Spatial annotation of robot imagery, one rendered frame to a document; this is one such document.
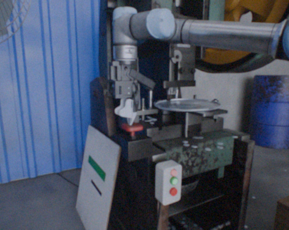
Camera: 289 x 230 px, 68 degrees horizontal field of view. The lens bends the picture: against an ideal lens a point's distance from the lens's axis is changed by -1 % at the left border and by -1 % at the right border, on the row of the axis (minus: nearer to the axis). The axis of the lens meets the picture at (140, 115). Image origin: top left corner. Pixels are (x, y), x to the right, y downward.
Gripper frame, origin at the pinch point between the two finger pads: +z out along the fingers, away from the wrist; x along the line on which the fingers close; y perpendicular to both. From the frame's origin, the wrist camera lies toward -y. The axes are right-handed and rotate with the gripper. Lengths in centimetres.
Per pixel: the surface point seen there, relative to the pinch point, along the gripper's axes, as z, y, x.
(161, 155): 13.2, -9.5, 4.1
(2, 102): 7, 48, -135
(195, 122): 5.7, -33.8, -4.9
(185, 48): -26.6, -34.4, -14.4
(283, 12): -41, -66, 9
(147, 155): 12.4, -4.5, 3.1
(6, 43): -38, 40, -135
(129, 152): 9.9, 2.6, 3.1
